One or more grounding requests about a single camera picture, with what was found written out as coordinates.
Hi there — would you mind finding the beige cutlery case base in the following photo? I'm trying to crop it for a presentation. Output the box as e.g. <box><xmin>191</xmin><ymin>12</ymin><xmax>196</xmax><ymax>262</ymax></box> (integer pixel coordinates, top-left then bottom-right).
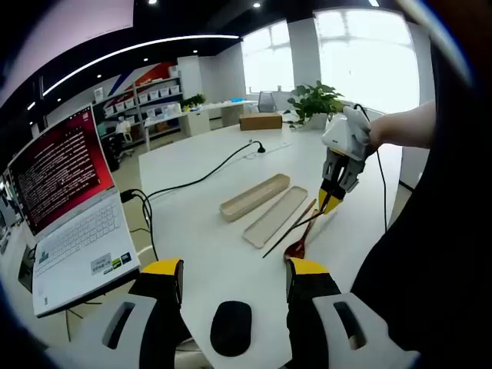
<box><xmin>218</xmin><ymin>173</ymin><xmax>291</xmax><ymax>223</ymax></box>

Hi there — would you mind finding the person's black clothing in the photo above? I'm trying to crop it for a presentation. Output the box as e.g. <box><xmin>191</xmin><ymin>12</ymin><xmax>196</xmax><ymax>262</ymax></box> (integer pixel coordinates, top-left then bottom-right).
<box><xmin>351</xmin><ymin>38</ymin><xmax>492</xmax><ymax>357</ymax></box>

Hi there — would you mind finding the shelf with white bins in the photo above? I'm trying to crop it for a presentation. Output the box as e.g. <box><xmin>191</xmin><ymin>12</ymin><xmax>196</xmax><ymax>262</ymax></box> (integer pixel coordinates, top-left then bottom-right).
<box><xmin>91</xmin><ymin>75</ymin><xmax>185</xmax><ymax>141</ymax></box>

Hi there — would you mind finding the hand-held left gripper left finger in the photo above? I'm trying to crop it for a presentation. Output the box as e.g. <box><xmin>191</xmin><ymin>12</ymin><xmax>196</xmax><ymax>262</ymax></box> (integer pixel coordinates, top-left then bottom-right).
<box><xmin>44</xmin><ymin>258</ymin><xmax>193</xmax><ymax>369</ymax></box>

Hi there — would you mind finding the right hand-held gripper cable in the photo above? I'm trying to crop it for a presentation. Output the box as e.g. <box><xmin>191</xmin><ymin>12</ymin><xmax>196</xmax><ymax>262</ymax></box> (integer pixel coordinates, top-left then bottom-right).
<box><xmin>352</xmin><ymin>102</ymin><xmax>389</xmax><ymax>234</ymax></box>

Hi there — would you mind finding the black power cable with plug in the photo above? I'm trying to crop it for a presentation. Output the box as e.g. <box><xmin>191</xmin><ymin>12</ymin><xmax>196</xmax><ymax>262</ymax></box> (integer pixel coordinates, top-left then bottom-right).
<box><xmin>120</xmin><ymin>141</ymin><xmax>267</xmax><ymax>262</ymax></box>

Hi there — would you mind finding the white laptop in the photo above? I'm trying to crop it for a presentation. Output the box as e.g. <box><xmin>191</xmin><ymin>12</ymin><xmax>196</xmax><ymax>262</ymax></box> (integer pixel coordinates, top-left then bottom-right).
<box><xmin>7</xmin><ymin>102</ymin><xmax>141</xmax><ymax>318</ymax></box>

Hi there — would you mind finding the white side counter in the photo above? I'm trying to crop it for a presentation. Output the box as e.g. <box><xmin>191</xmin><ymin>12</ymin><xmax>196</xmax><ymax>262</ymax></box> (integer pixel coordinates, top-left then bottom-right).
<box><xmin>180</xmin><ymin>100</ymin><xmax>259</xmax><ymax>136</ymax></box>

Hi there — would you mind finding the grey mesh chair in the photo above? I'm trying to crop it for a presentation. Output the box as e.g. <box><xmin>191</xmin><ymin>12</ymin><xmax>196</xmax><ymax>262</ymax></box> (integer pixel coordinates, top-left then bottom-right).
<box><xmin>257</xmin><ymin>91</ymin><xmax>278</xmax><ymax>113</ymax></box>

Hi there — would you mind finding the brown wooden spoon utensil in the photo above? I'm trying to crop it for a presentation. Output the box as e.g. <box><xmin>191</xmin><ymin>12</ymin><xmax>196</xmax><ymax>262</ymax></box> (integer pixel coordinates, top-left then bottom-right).
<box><xmin>283</xmin><ymin>209</ymin><xmax>320</xmax><ymax>265</ymax></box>

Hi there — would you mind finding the large green potted plant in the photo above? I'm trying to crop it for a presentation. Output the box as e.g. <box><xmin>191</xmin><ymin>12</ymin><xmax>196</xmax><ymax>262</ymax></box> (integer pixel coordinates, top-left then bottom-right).
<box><xmin>284</xmin><ymin>80</ymin><xmax>347</xmax><ymax>131</ymax></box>

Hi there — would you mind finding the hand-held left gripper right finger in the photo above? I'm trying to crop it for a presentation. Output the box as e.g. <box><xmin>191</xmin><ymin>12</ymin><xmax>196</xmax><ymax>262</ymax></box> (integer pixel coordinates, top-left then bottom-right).
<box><xmin>284</xmin><ymin>258</ymin><xmax>421</xmax><ymax>369</ymax></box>

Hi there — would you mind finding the black computer mouse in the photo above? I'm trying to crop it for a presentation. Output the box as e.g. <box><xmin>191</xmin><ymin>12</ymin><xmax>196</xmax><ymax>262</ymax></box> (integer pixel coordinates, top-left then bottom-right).
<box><xmin>210</xmin><ymin>301</ymin><xmax>253</xmax><ymax>357</ymax></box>

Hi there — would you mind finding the white table socket strip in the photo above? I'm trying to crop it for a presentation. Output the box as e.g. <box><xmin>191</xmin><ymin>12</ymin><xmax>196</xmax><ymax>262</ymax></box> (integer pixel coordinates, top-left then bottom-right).
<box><xmin>244</xmin><ymin>141</ymin><xmax>293</xmax><ymax>161</ymax></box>

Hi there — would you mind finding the brown cardboard box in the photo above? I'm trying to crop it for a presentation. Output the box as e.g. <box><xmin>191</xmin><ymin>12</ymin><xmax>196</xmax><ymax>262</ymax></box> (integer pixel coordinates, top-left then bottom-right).
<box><xmin>238</xmin><ymin>112</ymin><xmax>284</xmax><ymax>131</ymax></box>

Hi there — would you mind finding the large hanging display screen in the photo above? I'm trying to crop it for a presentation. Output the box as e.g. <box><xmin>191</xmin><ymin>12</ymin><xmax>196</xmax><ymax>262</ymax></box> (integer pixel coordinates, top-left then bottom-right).
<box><xmin>0</xmin><ymin>0</ymin><xmax>135</xmax><ymax>101</ymax></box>

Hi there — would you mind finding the small green potted plant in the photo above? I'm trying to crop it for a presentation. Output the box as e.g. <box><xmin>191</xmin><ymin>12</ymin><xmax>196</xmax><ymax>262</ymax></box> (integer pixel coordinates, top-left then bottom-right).
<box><xmin>180</xmin><ymin>94</ymin><xmax>208</xmax><ymax>111</ymax></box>

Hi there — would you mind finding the translucent cutlery case lid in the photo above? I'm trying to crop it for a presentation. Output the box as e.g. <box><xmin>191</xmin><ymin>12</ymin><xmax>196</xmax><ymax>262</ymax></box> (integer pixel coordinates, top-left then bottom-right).
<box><xmin>243</xmin><ymin>186</ymin><xmax>308</xmax><ymax>249</ymax></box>

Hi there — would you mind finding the brown wooden chopstick utensil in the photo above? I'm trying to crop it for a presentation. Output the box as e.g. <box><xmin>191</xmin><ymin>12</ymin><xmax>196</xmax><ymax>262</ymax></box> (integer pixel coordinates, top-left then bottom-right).
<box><xmin>286</xmin><ymin>198</ymin><xmax>317</xmax><ymax>236</ymax></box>
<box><xmin>262</xmin><ymin>210</ymin><xmax>327</xmax><ymax>259</ymax></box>

